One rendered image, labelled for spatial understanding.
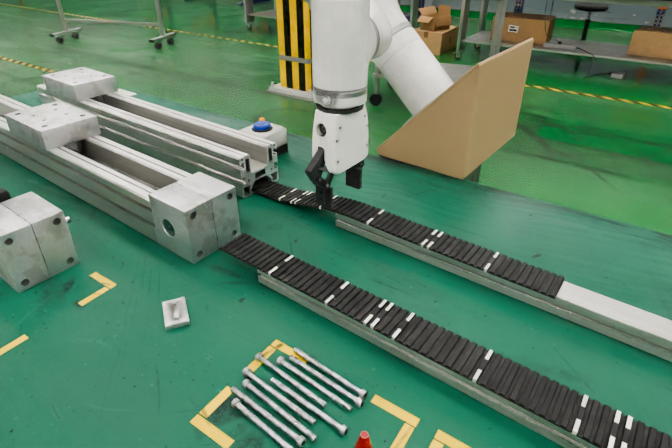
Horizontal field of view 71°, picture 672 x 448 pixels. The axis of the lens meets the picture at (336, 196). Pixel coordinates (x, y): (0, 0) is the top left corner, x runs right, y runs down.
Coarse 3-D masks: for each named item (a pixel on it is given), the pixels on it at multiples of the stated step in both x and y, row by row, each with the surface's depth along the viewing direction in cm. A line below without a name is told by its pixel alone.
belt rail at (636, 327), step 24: (336, 216) 81; (384, 240) 77; (432, 264) 73; (456, 264) 70; (504, 288) 66; (576, 288) 63; (552, 312) 63; (576, 312) 62; (600, 312) 59; (624, 312) 59; (648, 312) 59; (624, 336) 58; (648, 336) 57
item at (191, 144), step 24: (48, 96) 127; (120, 96) 120; (120, 120) 108; (144, 120) 104; (168, 120) 109; (192, 120) 104; (120, 144) 112; (144, 144) 106; (168, 144) 99; (192, 144) 94; (216, 144) 92; (240, 144) 96; (264, 144) 92; (192, 168) 97; (216, 168) 92; (240, 168) 89; (264, 168) 93; (240, 192) 91
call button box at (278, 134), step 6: (252, 126) 108; (276, 126) 108; (282, 126) 108; (246, 132) 105; (252, 132) 105; (258, 132) 105; (264, 132) 105; (270, 132) 105; (276, 132) 105; (282, 132) 107; (264, 138) 102; (270, 138) 104; (276, 138) 105; (282, 138) 107; (276, 144) 106; (282, 144) 108; (276, 150) 107; (282, 150) 108
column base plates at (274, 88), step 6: (276, 84) 420; (270, 90) 413; (276, 90) 411; (282, 90) 407; (288, 90) 404; (294, 90) 404; (300, 90) 404; (294, 96) 400; (300, 96) 398; (306, 96) 394; (312, 96) 394
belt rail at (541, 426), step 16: (272, 288) 68; (288, 288) 65; (304, 304) 64; (320, 304) 62; (336, 320) 61; (352, 320) 59; (368, 336) 59; (384, 336) 57; (400, 352) 56; (416, 352) 54; (432, 368) 54; (448, 384) 53; (464, 384) 52; (480, 400) 51; (496, 400) 51; (512, 416) 49; (528, 416) 49; (544, 432) 48; (560, 432) 46
